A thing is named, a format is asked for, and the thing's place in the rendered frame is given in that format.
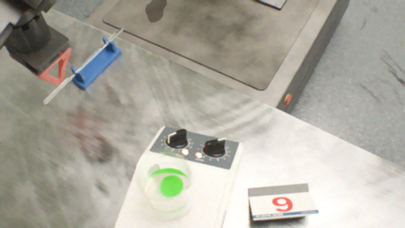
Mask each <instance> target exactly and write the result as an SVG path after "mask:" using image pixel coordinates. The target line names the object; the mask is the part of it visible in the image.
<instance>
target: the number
mask: <svg viewBox="0 0 405 228"><path fill-rule="evenodd" d="M251 200H252V205H253V208H254V214H255V215H261V214H271V213H282V212H301V211H305V210H315V209H316V208H315V206H314V204H313V202H312V201H311V198H310V196H309V194H302V195H293V196H274V197H271V198H254V199H251Z"/></svg>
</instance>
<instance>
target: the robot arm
mask: <svg viewBox="0 0 405 228"><path fill-rule="evenodd" d="M56 1H57V0H0V50H2V48H3V46H5V47H6V49H7V50H8V52H9V55H8V56H9V57H10V58H12V59H13V60H15V61H17V62H19V63H21V64H22V65H23V66H24V67H25V68H27V69H29V70H30V71H31V73H32V74H33V75H35V76H36V77H38V78H39V79H42V80H44V81H46V82H49V83H51V84H54V85H56V86H60V85H61V84H62V83H63V82H64V77H65V72H66V65H67V63H68V59H69V57H70V53H71V46H72V44H71V42H70V40H69V38H68V37H67V36H65V35H64V34H61V33H60V32H58V31H57V30H55V29H54V28H52V27H51V26H49V25H48V24H47V23H46V21H45V18H44V17H43V15H42V13H41V11H43V12H44V13H47V12H48V11H49V10H50V9H51V8H52V7H53V5H54V4H55V3H56ZM57 62H58V67H59V76H58V78H57V79H55V78H54V77H52V76H50V75H48V73H50V71H51V67H52V66H53V65H55V64H56V63H57Z"/></svg>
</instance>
